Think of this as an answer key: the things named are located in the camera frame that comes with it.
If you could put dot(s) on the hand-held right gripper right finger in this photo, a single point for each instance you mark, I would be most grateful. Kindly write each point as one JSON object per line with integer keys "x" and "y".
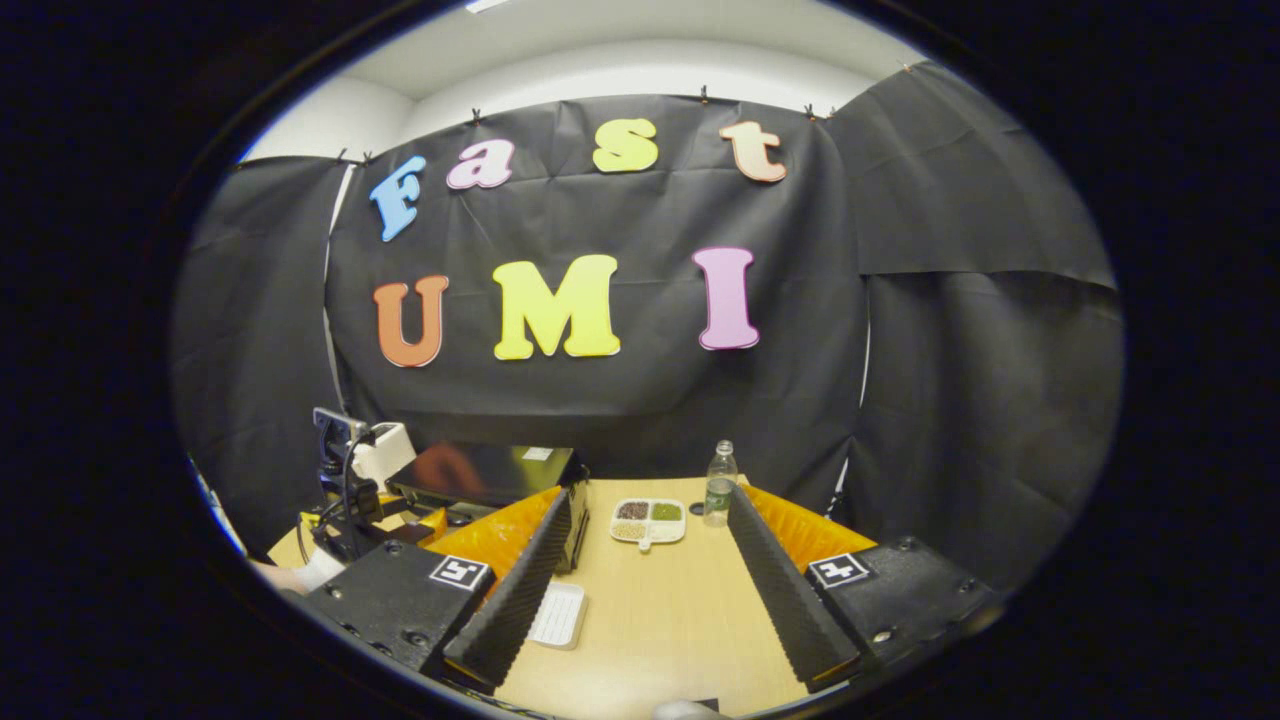
{"x": 785, "y": 600}

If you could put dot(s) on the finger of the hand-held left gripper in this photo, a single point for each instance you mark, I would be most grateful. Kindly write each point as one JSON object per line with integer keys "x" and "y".
{"x": 432, "y": 522}

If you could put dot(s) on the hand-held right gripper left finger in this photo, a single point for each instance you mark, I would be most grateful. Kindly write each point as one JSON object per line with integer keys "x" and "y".
{"x": 520, "y": 590}

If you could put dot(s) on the black electric oven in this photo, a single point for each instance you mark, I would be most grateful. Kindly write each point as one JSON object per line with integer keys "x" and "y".
{"x": 480, "y": 475}

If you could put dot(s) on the white plastic tray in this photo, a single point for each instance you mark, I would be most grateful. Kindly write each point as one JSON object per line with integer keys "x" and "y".
{"x": 558, "y": 615}

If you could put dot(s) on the white toaster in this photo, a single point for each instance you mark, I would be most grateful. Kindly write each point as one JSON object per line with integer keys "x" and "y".
{"x": 388, "y": 452}

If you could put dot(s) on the clear water bottle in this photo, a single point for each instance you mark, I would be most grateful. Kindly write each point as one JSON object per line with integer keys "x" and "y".
{"x": 720, "y": 490}

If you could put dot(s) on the white divided grain dish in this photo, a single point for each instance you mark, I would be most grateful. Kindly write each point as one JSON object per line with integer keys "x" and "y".
{"x": 648, "y": 522}

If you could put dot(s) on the ceiling light panel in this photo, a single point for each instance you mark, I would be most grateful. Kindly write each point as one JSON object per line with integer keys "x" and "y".
{"x": 485, "y": 5}

